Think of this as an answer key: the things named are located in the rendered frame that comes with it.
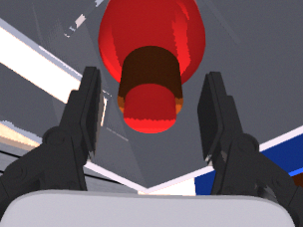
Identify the red bottle with pink label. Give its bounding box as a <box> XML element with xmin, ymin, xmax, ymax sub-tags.
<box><xmin>98</xmin><ymin>0</ymin><xmax>206</xmax><ymax>132</ymax></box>

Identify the blue plastic crate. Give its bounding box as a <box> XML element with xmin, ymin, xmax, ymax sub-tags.
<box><xmin>194</xmin><ymin>133</ymin><xmax>303</xmax><ymax>195</ymax></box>

